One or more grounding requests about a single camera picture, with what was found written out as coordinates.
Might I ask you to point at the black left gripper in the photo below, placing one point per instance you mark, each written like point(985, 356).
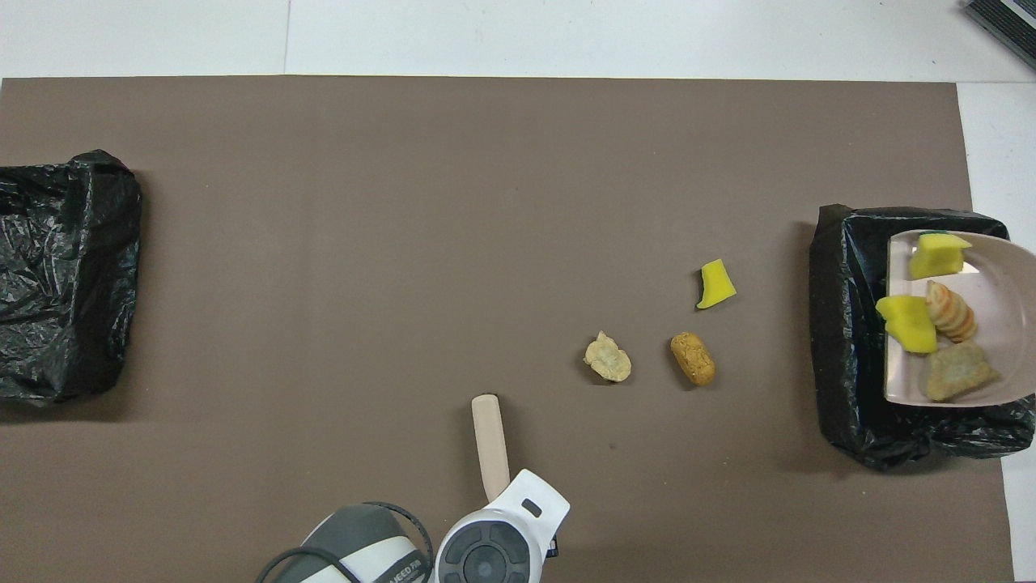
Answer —
point(552, 547)

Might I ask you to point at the beige hand brush black bristles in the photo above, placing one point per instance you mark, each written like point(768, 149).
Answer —
point(490, 445)

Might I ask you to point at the pale tan bread piece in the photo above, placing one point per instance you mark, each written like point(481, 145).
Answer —
point(609, 359)

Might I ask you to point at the pale yellow bread piece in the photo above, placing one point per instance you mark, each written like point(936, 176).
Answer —
point(959, 372)

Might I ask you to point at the notched green yellow sponge piece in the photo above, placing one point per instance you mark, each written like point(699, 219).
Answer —
point(939, 257)

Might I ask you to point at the beige plastic dustpan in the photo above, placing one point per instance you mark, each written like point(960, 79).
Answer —
point(1004, 283)

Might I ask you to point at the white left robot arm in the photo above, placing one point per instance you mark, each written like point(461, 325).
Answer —
point(518, 518)

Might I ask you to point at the black bag lined bin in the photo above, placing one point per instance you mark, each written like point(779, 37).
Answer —
point(850, 324)
point(65, 275)

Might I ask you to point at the orange brown bread piece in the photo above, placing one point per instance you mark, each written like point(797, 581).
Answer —
point(693, 360)

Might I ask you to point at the brown table mat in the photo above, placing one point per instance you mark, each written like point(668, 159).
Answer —
point(405, 162)

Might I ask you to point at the dark ribbed device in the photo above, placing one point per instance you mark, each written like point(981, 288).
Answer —
point(1008, 28)

